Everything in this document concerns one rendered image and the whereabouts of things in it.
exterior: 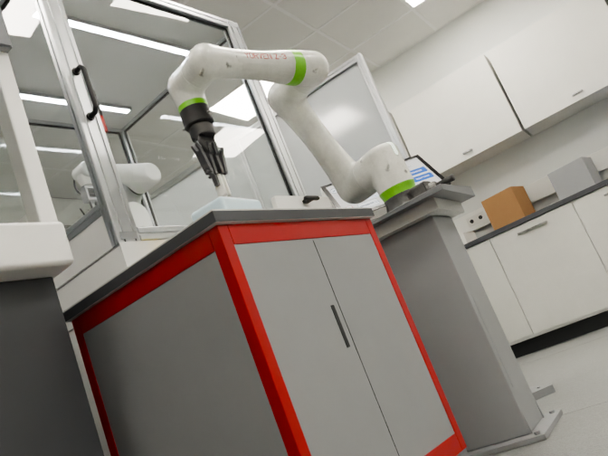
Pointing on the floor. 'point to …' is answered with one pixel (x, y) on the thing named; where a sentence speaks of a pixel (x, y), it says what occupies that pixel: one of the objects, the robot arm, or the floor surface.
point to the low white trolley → (262, 344)
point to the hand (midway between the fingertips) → (222, 186)
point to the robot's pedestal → (461, 331)
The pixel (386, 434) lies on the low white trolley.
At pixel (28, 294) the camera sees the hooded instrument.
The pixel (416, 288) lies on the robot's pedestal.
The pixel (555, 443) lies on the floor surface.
